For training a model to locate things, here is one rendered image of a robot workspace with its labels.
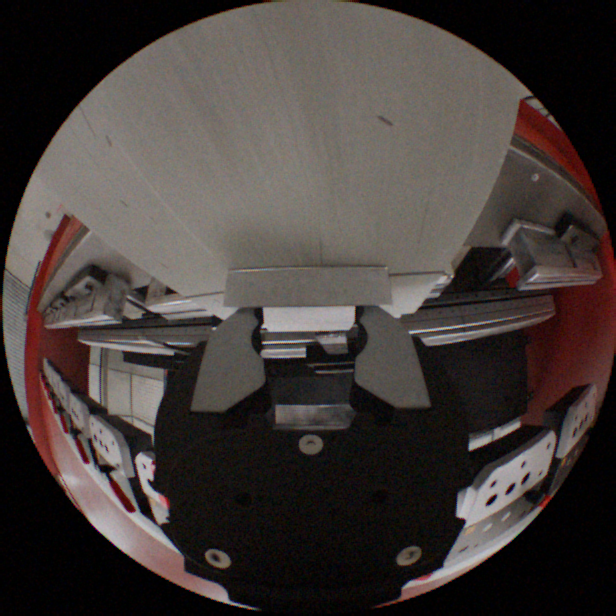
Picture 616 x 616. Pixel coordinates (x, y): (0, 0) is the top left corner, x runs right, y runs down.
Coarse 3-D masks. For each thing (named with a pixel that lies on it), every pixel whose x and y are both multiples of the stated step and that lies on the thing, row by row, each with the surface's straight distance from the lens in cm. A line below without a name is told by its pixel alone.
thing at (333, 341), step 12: (324, 336) 25; (336, 336) 25; (312, 348) 41; (324, 348) 33; (336, 348) 34; (348, 348) 40; (312, 360) 40; (324, 360) 40; (336, 360) 40; (348, 360) 40; (324, 372) 45; (336, 372) 47
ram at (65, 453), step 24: (48, 408) 154; (600, 408) 86; (48, 432) 202; (72, 456) 95; (72, 480) 134; (96, 504) 90; (120, 528) 76; (144, 552) 72; (168, 552) 51; (480, 552) 40; (168, 576) 76; (192, 576) 56; (456, 576) 45
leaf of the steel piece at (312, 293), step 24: (240, 288) 11; (264, 288) 11; (288, 288) 11; (312, 288) 11; (336, 288) 11; (360, 288) 11; (384, 288) 11; (264, 312) 18; (288, 312) 18; (312, 312) 18; (336, 312) 18
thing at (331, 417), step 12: (276, 408) 23; (288, 408) 22; (300, 408) 22; (312, 408) 22; (324, 408) 22; (336, 408) 22; (348, 408) 22; (276, 420) 23; (288, 420) 23; (300, 420) 22; (312, 420) 22; (324, 420) 22; (336, 420) 22; (348, 420) 22
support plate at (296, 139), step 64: (320, 0) 6; (128, 64) 8; (192, 64) 6; (256, 64) 6; (320, 64) 6; (384, 64) 6; (448, 64) 7; (64, 128) 10; (128, 128) 8; (192, 128) 7; (256, 128) 6; (320, 128) 6; (384, 128) 7; (448, 128) 7; (512, 128) 9; (64, 192) 12; (128, 192) 9; (192, 192) 8; (256, 192) 8; (320, 192) 8; (384, 192) 8; (448, 192) 9; (128, 256) 14; (192, 256) 12; (256, 256) 11; (320, 256) 11; (384, 256) 11; (448, 256) 13
